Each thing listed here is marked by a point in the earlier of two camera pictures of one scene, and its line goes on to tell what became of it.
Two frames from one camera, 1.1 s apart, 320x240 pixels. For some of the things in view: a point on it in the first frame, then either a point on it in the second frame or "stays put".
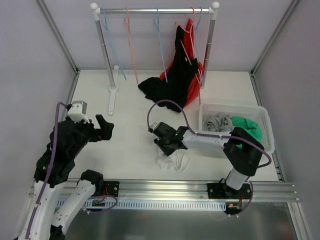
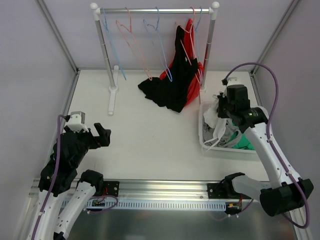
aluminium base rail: (179, 191) stays put
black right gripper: (164, 144) → (223, 107)
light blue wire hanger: (107, 30) stays put
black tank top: (175, 86) stays put
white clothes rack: (112, 71) stays put
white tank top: (170, 162) → (213, 119)
